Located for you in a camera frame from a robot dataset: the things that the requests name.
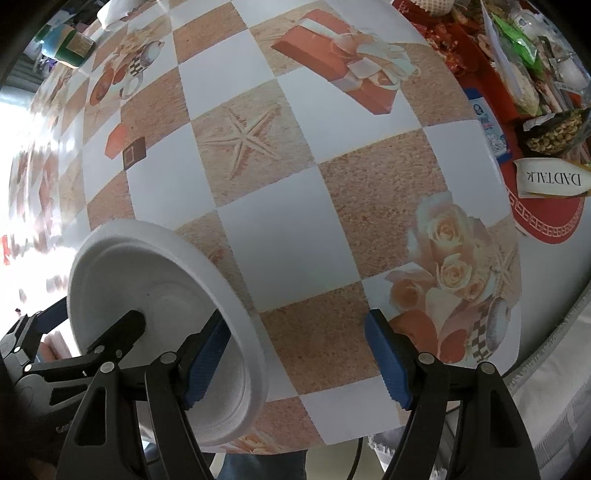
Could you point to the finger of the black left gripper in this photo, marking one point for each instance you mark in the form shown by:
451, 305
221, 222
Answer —
26, 333

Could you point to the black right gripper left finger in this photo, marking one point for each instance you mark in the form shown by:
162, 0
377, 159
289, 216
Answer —
104, 442

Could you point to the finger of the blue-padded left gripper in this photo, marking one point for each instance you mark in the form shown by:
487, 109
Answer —
111, 346

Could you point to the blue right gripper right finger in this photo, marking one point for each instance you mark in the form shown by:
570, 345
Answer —
491, 440

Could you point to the white paper bowl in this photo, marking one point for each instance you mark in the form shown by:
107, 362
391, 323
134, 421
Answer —
133, 265

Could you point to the blue jeans leg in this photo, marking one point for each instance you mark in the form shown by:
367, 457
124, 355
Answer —
286, 466

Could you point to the white Dadtalk packet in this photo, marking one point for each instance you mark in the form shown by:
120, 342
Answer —
552, 177

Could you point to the green lidded jar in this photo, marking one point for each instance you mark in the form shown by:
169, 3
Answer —
65, 45

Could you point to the blue white tissue pack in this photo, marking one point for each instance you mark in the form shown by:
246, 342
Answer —
492, 128

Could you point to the bag of nuts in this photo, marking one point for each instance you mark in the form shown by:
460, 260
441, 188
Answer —
554, 134

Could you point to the white crumpled paper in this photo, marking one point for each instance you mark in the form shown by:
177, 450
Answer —
115, 12

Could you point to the green snack packet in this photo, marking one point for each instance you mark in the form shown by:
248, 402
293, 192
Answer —
520, 44

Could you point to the red round tray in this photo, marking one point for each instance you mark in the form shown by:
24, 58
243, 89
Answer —
550, 220

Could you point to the white foam fruit net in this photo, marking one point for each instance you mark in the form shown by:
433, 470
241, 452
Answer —
436, 8

